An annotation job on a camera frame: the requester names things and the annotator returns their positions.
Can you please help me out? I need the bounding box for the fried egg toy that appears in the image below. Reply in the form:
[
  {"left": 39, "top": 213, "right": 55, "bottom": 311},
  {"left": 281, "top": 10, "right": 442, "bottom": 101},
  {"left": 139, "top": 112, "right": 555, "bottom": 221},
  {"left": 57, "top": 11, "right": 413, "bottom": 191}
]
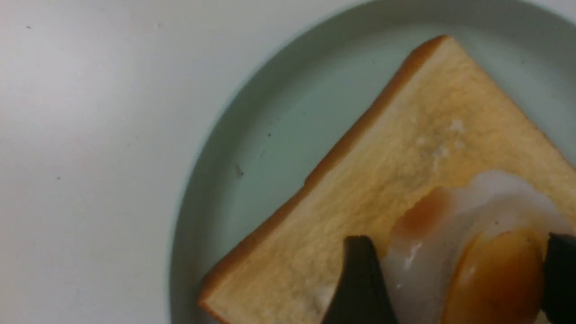
[{"left": 381, "top": 171, "right": 574, "bottom": 324}]

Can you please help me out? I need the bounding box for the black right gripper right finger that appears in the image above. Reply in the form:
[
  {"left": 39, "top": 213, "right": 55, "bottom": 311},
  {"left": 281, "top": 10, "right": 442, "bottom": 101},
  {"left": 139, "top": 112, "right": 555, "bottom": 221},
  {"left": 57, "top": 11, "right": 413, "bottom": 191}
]
[{"left": 541, "top": 233, "right": 576, "bottom": 324}]

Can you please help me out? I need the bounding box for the pale green centre plate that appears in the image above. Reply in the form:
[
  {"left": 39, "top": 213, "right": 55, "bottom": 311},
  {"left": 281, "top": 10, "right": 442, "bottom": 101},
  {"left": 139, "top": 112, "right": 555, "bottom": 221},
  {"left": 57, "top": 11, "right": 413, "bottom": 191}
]
[{"left": 168, "top": 0, "right": 575, "bottom": 324}]

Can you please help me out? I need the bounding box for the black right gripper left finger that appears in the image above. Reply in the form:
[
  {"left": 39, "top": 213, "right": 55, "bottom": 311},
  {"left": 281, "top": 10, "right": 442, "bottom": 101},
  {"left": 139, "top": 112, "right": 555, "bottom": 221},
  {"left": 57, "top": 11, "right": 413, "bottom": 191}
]
[{"left": 321, "top": 235, "right": 398, "bottom": 324}]

